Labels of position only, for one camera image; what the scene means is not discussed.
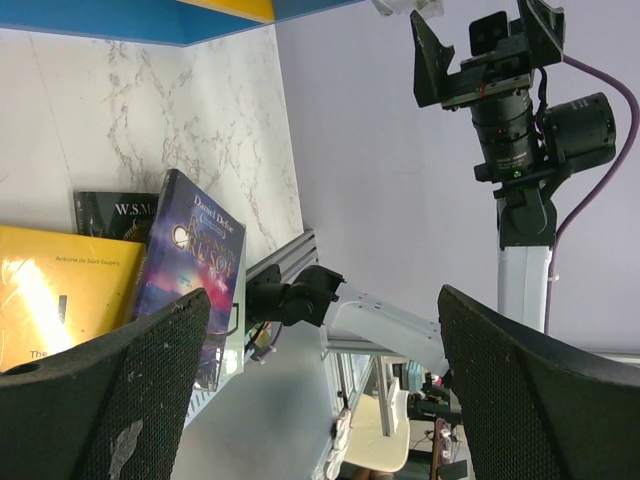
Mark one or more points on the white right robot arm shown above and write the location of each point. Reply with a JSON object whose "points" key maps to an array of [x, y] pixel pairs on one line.
{"points": [[386, 188]]}

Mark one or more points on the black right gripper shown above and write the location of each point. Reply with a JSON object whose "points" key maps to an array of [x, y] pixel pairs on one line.
{"points": [[494, 74]]}

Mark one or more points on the blue pink yellow bookshelf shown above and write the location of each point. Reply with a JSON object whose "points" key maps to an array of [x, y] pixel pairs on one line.
{"points": [[173, 23]]}

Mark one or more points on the purple Robinson Crusoe book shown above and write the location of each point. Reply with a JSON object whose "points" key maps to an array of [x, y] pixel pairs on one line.
{"points": [[193, 243]]}

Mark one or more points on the grey book with letter G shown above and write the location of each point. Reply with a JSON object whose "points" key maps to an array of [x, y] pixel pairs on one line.
{"points": [[233, 358]]}

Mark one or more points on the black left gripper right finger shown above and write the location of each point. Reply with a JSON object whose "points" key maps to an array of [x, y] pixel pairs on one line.
{"points": [[534, 407]]}

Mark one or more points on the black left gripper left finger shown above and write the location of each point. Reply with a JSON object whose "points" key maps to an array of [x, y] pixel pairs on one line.
{"points": [[110, 408]]}

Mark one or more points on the aluminium frame rail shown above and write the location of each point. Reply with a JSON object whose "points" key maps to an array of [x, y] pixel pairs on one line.
{"points": [[283, 265]]}

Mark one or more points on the yellow book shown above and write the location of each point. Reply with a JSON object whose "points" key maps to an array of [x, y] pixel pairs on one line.
{"points": [[59, 290]]}

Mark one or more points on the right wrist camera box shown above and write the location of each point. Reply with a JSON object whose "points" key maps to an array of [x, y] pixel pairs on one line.
{"points": [[486, 32]]}

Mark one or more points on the black W.S. book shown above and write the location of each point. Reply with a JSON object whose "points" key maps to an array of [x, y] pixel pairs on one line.
{"points": [[124, 216]]}

